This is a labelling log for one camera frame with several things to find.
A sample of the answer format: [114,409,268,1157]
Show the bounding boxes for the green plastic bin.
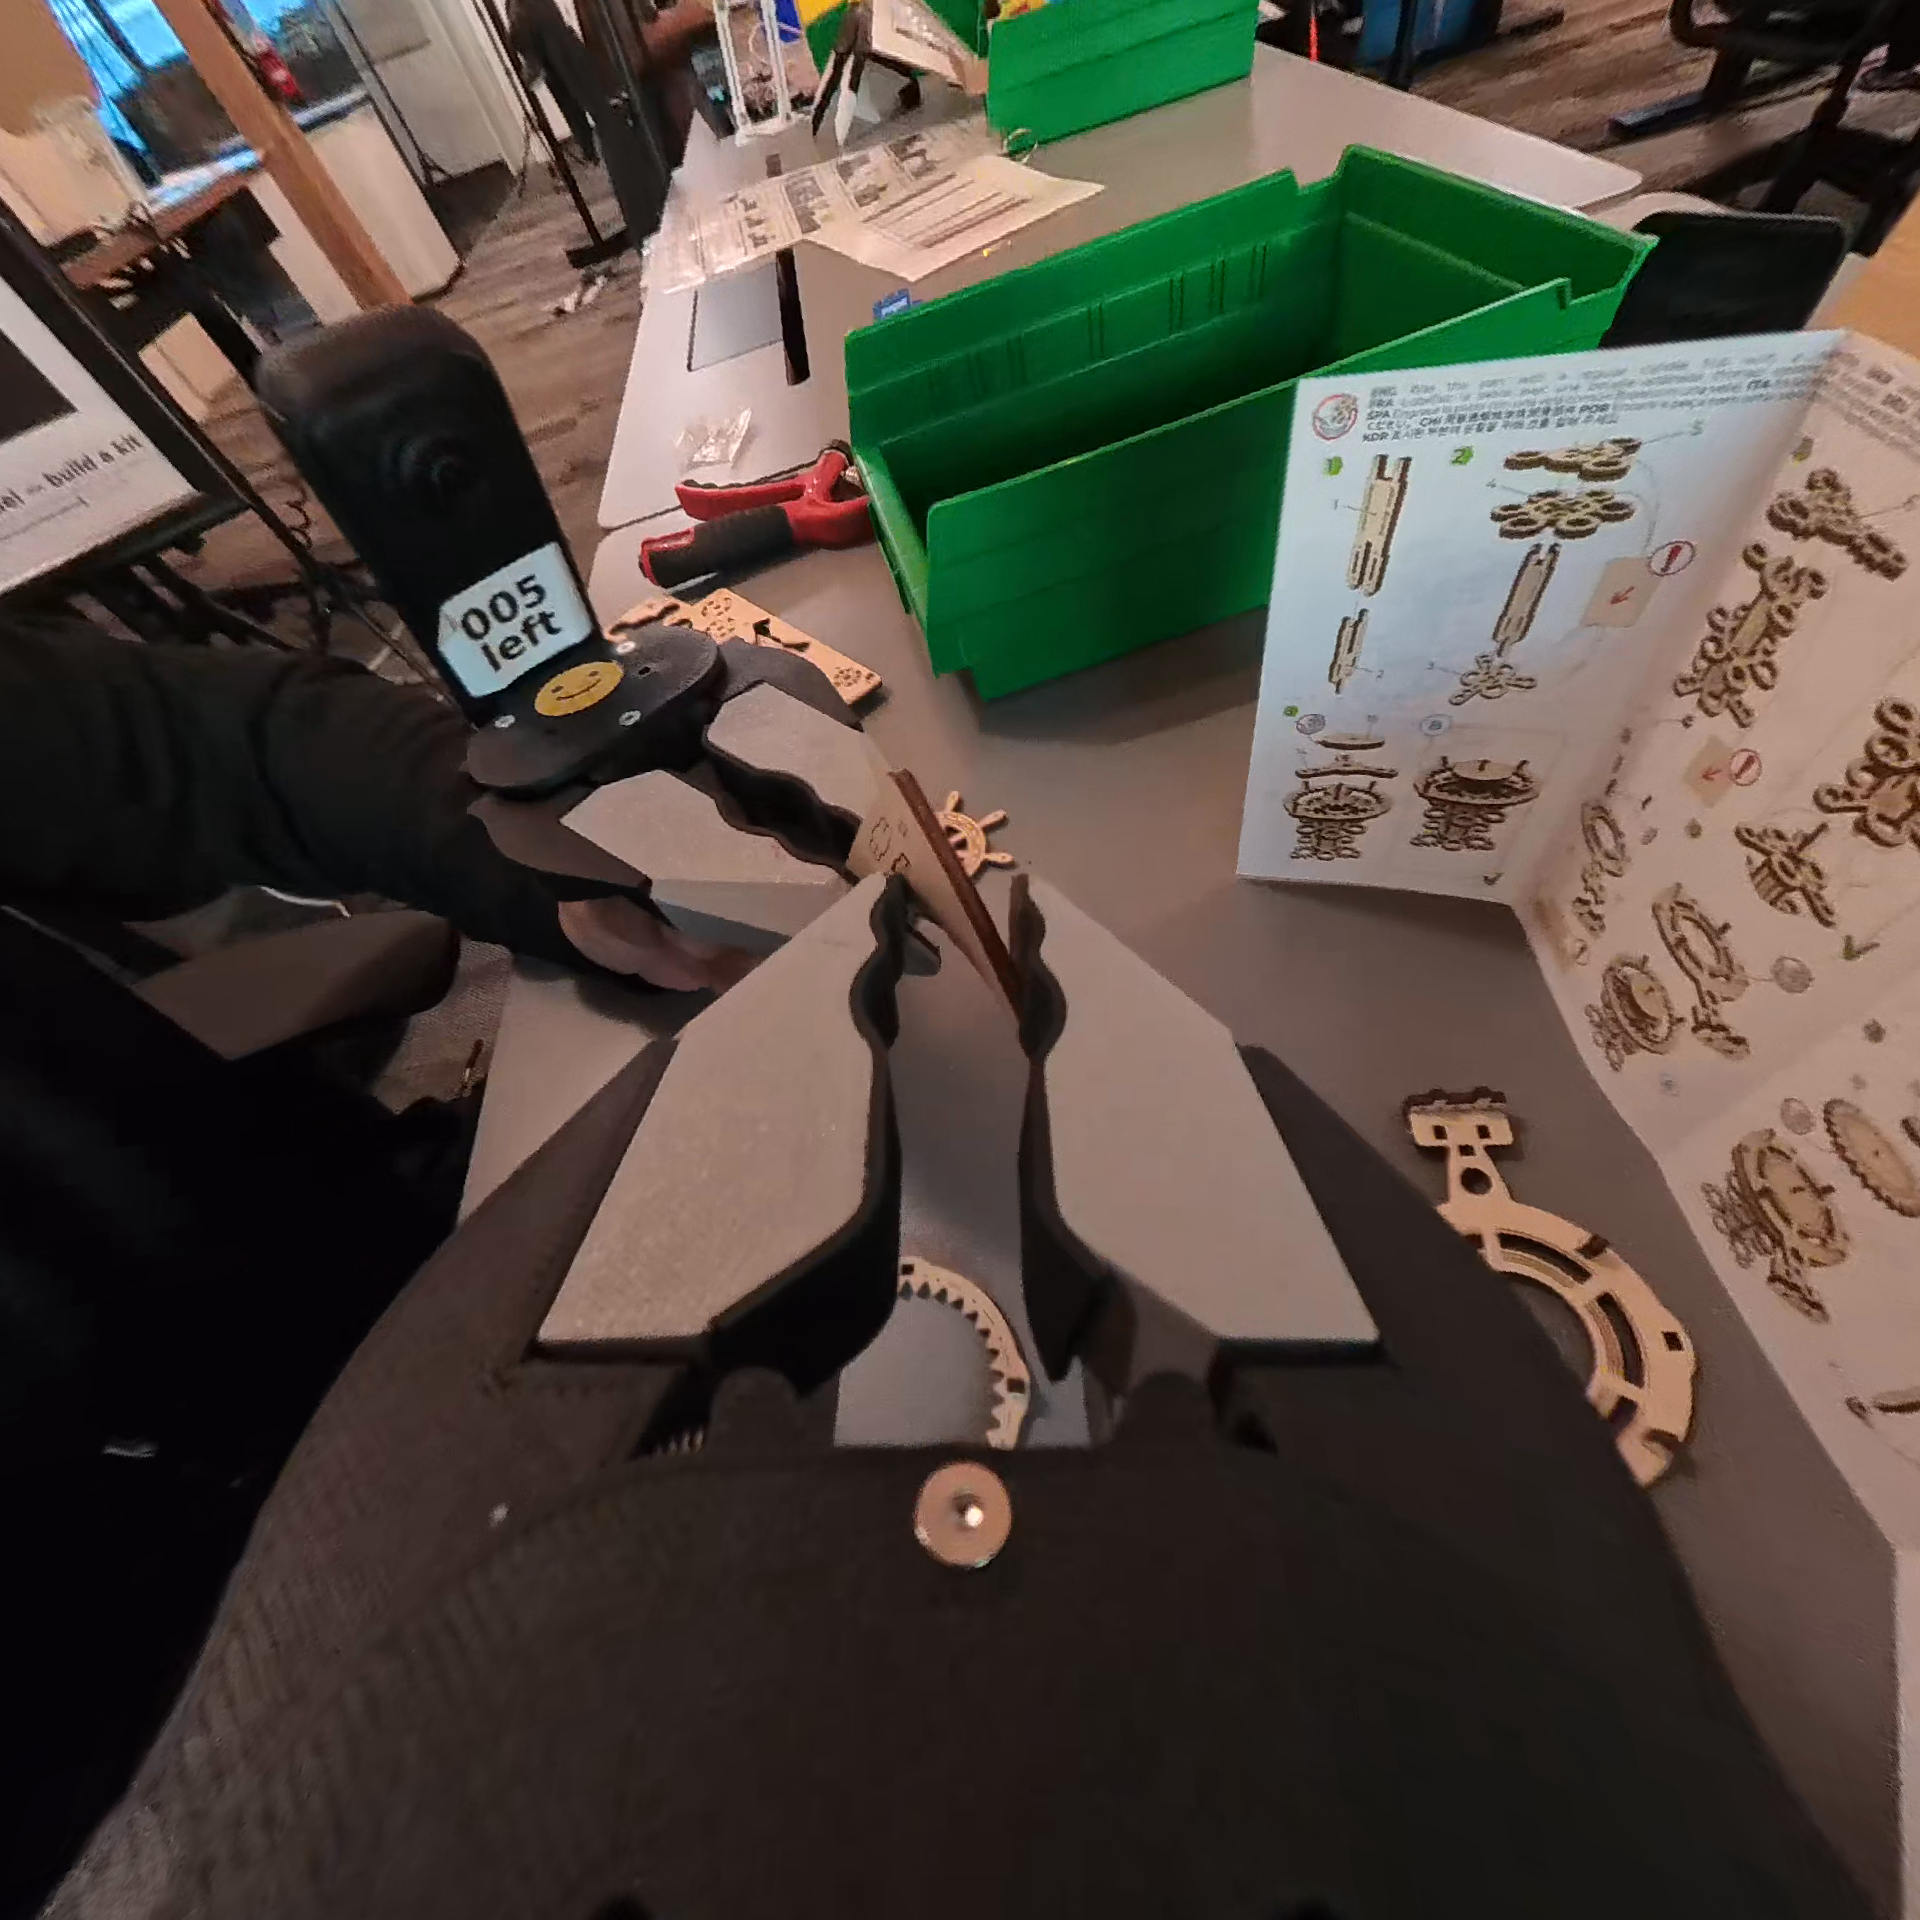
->
[982,0,1260,148]
[842,145,1655,705]

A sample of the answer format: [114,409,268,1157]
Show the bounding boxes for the wooden support post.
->
[151,0,412,309]

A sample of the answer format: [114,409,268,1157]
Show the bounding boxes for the tan curved board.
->
[1806,249,1920,369]

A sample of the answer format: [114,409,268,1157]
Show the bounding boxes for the black and white object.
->
[816,28,927,148]

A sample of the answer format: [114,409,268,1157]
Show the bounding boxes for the wooden internal gear ring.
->
[894,1257,1035,1449]

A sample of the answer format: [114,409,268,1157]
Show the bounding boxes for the round wooden frame with handle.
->
[1401,1087,1700,1488]

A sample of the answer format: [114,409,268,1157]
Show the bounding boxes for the person's left hand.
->
[467,794,741,996]

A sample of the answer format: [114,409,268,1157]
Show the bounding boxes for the white frame model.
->
[711,0,798,145]

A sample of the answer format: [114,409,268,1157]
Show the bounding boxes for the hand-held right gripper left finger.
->
[533,875,907,1396]

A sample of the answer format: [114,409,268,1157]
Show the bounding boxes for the black office chair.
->
[1655,0,1920,227]
[1607,208,1852,350]
[131,904,461,1058]

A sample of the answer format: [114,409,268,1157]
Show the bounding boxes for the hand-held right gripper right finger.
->
[1007,875,1381,1389]

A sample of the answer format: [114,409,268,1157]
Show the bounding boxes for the folded instruction leaflet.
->
[1238,326,1920,1547]

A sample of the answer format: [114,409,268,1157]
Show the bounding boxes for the framed black white marker sign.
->
[0,208,202,595]

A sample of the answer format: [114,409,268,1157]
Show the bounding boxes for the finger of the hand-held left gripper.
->
[557,770,859,958]
[702,678,900,872]

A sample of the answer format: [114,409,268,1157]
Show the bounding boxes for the red and black spring clamp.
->
[636,442,874,592]

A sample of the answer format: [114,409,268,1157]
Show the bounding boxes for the wooden sheet with small holes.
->
[607,587,886,705]

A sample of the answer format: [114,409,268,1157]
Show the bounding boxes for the person's left forearm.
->
[0,614,497,963]

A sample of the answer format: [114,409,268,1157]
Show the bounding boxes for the triangular wooden offcut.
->
[859,768,1028,1008]

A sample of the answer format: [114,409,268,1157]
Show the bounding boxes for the printed paper sheets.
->
[645,122,1108,294]

